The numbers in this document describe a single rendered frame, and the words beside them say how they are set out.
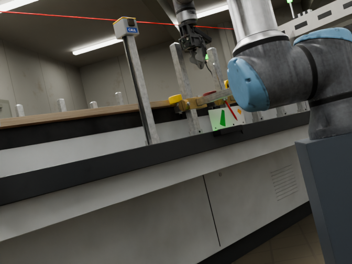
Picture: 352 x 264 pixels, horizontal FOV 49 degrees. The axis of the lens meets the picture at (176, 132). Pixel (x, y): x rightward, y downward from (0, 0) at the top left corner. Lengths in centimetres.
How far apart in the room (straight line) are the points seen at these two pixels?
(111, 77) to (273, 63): 943
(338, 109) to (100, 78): 959
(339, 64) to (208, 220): 120
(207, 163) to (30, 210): 83
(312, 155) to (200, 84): 882
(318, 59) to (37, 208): 92
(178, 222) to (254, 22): 112
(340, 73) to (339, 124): 13
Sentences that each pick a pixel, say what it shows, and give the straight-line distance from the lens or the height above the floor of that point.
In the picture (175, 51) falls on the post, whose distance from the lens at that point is 177.
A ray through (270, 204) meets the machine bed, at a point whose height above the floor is 20.
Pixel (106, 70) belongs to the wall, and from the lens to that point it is 1041.
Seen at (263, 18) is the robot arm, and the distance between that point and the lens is 104.
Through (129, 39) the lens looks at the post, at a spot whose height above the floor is 113.
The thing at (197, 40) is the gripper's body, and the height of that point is 110.
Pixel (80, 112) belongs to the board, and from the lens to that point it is 158.
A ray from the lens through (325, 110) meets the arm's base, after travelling 107.
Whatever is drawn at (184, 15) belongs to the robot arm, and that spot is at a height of 122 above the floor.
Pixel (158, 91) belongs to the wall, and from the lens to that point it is 992.
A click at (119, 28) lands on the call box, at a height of 119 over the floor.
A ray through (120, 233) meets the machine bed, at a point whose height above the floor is 37.
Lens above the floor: 66
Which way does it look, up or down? 2 degrees up
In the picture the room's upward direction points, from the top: 13 degrees counter-clockwise
